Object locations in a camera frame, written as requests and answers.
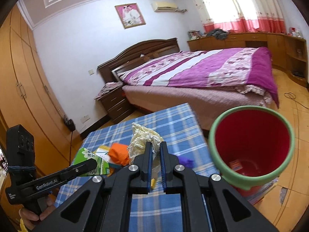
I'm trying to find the purple plastic bag roll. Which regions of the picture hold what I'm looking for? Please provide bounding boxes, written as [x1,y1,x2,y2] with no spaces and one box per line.
[177,156,194,169]

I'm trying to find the orange cloth ball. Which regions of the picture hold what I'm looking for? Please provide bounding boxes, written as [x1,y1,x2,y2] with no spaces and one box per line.
[108,143,130,166]

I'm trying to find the green mosquito coil box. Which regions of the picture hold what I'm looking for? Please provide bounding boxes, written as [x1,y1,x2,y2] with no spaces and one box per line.
[72,147,110,177]

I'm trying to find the white paper wad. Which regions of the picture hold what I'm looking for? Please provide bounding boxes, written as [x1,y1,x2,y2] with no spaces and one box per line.
[127,123,164,164]

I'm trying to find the white teal medicine box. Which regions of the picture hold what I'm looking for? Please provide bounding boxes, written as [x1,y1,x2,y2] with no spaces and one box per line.
[94,145,111,163]

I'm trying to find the person's left hand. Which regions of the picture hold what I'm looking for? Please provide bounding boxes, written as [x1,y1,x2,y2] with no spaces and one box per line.
[19,205,56,230]

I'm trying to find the dark wooden nightstand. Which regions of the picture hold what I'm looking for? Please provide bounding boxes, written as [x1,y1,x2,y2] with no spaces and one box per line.
[95,82,134,124]

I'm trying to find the red bin with green rim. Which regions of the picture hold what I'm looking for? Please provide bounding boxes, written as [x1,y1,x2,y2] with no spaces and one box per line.
[208,105,295,196]

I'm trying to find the wooden wardrobe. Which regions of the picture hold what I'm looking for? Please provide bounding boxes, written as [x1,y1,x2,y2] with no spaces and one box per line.
[1,6,82,174]

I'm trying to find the bed with purple quilt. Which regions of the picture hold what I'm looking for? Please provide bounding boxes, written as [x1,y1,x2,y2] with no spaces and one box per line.
[114,47,279,130]

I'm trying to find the dark wooden headboard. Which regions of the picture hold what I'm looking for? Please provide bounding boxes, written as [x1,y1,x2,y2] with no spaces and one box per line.
[97,38,180,82]

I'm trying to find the grey clothes pile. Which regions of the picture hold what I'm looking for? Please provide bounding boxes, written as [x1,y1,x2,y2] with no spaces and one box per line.
[206,28,229,40]

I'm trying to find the framed wedding photo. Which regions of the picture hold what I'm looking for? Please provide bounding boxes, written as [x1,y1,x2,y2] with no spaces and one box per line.
[115,3,146,29]

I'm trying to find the long wooden cabinet desk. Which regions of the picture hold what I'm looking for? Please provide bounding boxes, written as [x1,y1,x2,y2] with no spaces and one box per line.
[188,32,308,87]

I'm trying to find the red and white curtains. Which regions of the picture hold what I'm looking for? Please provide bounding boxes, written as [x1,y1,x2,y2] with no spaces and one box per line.
[193,0,286,33]

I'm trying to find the black charger on wall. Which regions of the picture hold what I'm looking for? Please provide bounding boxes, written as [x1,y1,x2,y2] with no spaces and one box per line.
[63,117,76,132]

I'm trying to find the cable on floor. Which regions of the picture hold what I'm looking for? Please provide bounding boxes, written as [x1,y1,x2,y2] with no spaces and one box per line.
[283,92,309,111]

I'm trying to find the white wall air conditioner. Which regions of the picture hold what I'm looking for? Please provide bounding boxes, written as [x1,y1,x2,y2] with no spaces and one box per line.
[151,2,187,13]

